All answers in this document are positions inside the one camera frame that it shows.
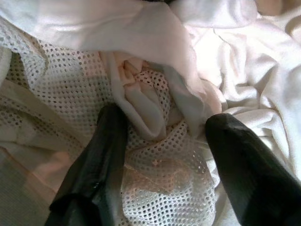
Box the white fleece towel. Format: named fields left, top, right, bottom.
left=170, top=0, right=301, bottom=175

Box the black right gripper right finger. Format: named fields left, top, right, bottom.
left=205, top=113, right=301, bottom=226

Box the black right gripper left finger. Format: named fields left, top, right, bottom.
left=44, top=104, right=129, bottom=226

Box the white smooth cloth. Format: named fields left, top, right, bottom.
left=0, top=0, right=223, bottom=142

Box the white mesh garment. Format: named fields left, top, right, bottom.
left=0, top=17, right=218, bottom=226

